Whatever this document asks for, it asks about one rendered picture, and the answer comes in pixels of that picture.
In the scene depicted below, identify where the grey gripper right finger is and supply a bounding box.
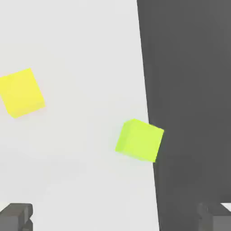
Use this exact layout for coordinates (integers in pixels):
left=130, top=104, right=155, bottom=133
left=197, top=202, right=231, bottom=231

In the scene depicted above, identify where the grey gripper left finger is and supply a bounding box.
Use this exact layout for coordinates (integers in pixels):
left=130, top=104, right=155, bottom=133
left=0, top=203, right=34, bottom=231

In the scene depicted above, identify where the small lime green cube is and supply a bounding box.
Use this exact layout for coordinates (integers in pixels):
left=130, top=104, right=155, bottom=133
left=115, top=118, right=165, bottom=163

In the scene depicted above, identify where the small yellow cube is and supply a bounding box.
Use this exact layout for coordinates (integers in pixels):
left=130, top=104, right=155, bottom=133
left=0, top=68, right=46, bottom=119

